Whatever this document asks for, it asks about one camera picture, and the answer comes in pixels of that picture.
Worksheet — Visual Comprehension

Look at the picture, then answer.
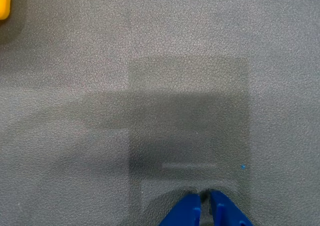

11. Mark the grey mat with NOWROBO print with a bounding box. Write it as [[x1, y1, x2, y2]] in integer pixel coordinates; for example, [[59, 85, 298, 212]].
[[0, 0, 320, 226]]

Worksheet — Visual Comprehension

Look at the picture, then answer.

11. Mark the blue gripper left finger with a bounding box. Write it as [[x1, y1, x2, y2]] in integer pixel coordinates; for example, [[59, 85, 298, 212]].
[[158, 192, 202, 226]]

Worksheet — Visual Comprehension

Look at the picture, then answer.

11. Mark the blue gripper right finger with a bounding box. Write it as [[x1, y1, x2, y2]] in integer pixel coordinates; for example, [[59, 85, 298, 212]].
[[209, 190, 255, 226]]

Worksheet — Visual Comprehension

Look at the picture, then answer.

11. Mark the yellow plastic bin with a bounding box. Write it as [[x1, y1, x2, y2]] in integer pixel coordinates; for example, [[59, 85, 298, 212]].
[[0, 0, 12, 21]]

